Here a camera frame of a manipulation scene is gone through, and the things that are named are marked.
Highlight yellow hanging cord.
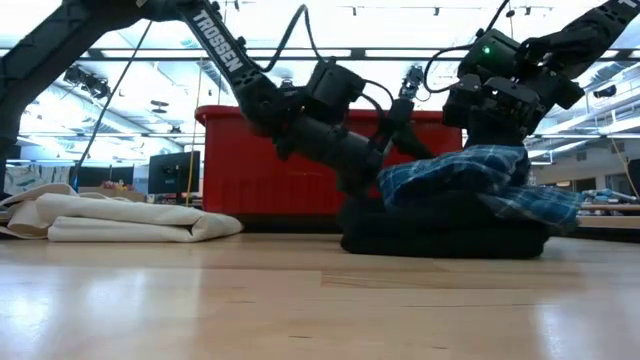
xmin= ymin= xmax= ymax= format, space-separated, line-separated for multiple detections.
xmin=184 ymin=54 xmax=205 ymax=207

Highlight tan wooden table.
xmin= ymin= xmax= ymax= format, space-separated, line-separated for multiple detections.
xmin=574 ymin=202 xmax=640 ymax=231

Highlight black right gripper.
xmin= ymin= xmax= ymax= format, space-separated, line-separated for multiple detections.
xmin=442 ymin=73 xmax=547 ymax=149

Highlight black hanging cable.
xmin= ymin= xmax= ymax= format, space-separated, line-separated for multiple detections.
xmin=69 ymin=19 xmax=154 ymax=191

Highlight blue plaid shorts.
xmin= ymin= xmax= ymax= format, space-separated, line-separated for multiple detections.
xmin=375 ymin=144 xmax=586 ymax=231

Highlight black garment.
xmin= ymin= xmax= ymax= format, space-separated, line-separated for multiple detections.
xmin=338 ymin=192 xmax=551 ymax=260

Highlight black computer monitor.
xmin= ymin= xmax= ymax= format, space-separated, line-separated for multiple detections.
xmin=147 ymin=150 xmax=201 ymax=196

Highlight red plastic bin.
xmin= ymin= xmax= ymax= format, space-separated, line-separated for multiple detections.
xmin=194 ymin=104 xmax=464 ymax=217

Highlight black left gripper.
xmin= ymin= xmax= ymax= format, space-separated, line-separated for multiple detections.
xmin=289 ymin=116 xmax=436 ymax=197

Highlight black hanging ceiling camera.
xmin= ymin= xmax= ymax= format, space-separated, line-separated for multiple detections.
xmin=399 ymin=64 xmax=425 ymax=100

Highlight white folded tote bag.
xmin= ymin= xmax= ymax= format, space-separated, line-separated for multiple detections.
xmin=0 ymin=182 xmax=245 ymax=244

